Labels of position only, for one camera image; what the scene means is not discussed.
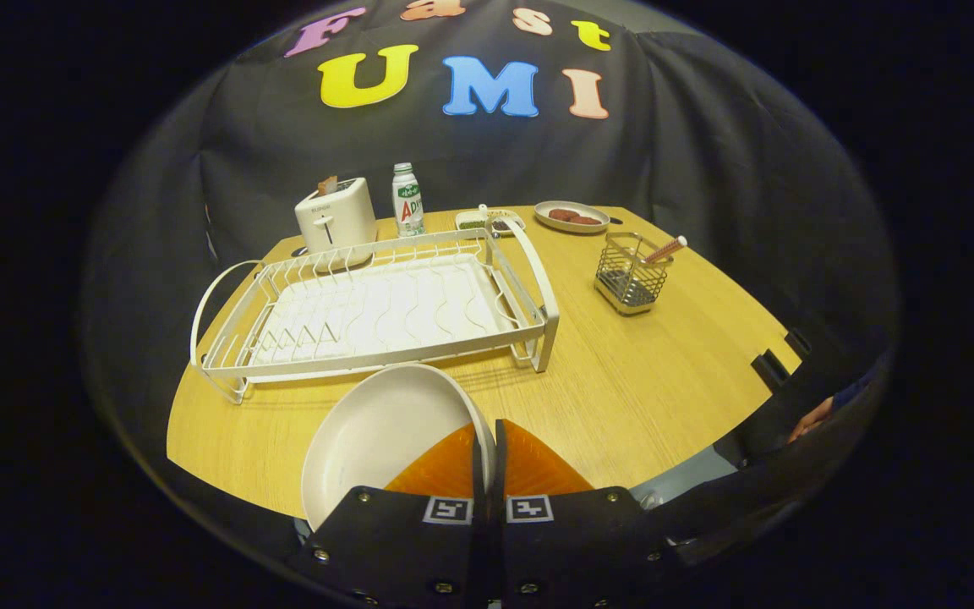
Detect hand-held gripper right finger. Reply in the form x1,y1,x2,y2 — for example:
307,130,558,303
495,419,699,609

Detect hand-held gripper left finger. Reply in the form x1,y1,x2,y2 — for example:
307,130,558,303
288,423,489,609

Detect white round plate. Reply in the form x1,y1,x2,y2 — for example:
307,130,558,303
301,364,496,532

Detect white wire dish rack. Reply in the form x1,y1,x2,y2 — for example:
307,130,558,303
189,216,561,405

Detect metal wire basket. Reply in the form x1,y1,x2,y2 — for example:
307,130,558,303
594,232,674,317

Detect striped handle spoon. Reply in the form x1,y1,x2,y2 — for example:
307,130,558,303
641,236,688,265

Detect beige plate with meat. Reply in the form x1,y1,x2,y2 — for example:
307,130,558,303
534,200,611,234

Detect white divided dish with beans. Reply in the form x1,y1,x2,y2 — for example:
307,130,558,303
455,206,527,236

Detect white ribbed drain tray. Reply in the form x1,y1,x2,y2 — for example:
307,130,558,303
249,254,518,367

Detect white toaster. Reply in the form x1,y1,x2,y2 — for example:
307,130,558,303
294,177,378,270

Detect white bottle green label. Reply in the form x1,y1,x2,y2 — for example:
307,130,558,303
391,162,426,237

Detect black backdrop cloth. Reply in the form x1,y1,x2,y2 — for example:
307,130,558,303
81,0,902,424

